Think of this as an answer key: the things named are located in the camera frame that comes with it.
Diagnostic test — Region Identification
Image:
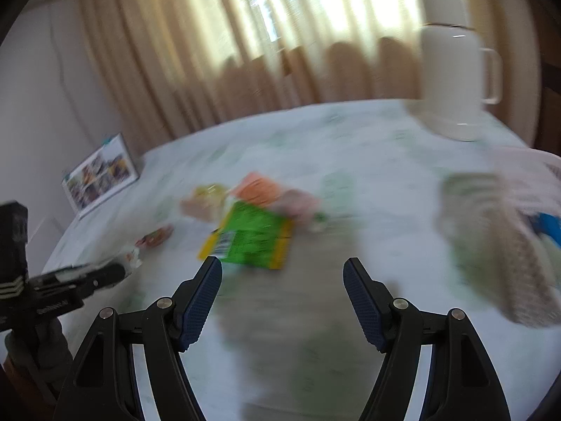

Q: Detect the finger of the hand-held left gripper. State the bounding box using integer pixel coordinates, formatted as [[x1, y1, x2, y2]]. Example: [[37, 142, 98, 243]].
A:
[[31, 262, 126, 286], [79, 272, 126, 299]]

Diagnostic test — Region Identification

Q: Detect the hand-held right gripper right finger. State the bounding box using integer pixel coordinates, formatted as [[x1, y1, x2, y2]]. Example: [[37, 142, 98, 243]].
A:
[[343, 257, 511, 421]]

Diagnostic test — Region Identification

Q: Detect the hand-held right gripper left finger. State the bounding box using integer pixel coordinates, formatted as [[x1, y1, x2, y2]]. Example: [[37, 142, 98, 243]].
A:
[[53, 255, 223, 421]]

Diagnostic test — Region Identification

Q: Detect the pink candy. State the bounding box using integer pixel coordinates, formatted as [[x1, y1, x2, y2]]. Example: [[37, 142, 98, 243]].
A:
[[115, 246, 143, 279]]

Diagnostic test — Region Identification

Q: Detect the doll print candy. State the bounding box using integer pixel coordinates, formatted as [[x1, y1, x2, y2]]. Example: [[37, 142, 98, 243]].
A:
[[135, 225, 175, 250]]

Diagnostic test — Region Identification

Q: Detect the green snack packet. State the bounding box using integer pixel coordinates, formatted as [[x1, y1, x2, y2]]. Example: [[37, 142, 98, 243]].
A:
[[198, 201, 294, 270]]

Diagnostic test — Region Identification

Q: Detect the yellow jelly cup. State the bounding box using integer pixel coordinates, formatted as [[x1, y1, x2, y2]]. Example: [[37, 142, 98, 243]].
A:
[[182, 183, 231, 220]]

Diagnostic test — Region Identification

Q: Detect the orange snack packet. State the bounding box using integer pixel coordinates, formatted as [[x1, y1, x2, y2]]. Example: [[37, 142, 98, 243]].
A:
[[229, 172, 323, 229]]

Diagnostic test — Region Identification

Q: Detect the white plastic basket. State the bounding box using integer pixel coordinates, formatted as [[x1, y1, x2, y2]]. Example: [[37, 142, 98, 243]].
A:
[[438, 147, 561, 329]]

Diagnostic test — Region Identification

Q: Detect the blue biscuit packet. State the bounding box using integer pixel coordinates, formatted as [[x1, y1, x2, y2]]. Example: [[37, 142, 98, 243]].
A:
[[530, 212, 561, 246]]

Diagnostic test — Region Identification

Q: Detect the person's left hand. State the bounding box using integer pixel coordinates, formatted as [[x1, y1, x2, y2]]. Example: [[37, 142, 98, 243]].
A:
[[2, 318, 73, 371]]

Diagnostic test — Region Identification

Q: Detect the photo desk calendar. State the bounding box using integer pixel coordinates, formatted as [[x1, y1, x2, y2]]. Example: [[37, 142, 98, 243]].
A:
[[61, 133, 140, 220]]

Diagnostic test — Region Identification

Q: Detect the white green-print tablecloth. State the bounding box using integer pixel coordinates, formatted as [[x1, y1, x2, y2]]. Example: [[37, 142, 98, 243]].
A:
[[39, 96, 561, 421]]

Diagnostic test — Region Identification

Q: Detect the white thermos jug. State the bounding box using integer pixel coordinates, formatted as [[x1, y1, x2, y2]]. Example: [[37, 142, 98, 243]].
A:
[[412, 0, 502, 142]]

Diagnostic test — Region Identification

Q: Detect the beige lace curtain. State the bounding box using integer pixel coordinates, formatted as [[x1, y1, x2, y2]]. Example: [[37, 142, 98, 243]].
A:
[[74, 0, 540, 141]]

